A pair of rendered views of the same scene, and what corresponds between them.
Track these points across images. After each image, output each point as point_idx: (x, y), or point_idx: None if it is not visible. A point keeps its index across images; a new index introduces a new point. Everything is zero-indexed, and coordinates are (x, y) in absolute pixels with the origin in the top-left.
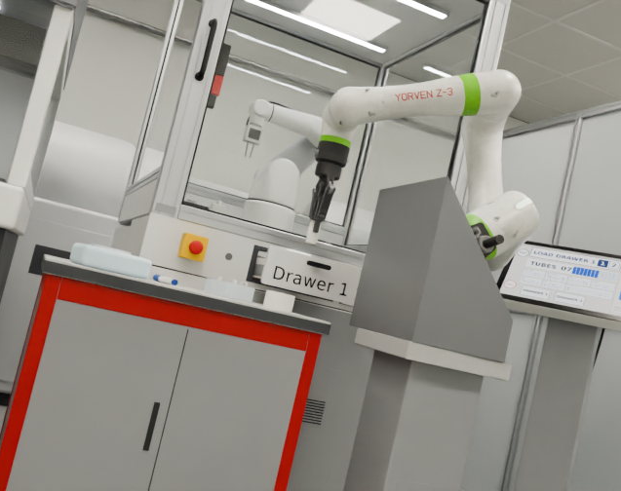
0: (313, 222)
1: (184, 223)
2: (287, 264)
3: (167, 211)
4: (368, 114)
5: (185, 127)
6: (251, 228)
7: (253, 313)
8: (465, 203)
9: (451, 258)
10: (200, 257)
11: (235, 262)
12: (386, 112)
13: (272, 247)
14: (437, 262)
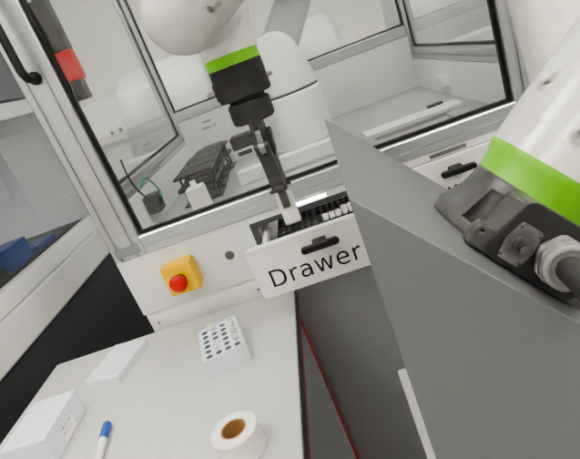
0: (277, 195)
1: (157, 252)
2: (280, 261)
3: (131, 253)
4: (211, 10)
5: (73, 151)
6: (231, 210)
7: None
8: None
9: (477, 373)
10: (194, 285)
11: (241, 256)
12: None
13: (249, 254)
14: (442, 400)
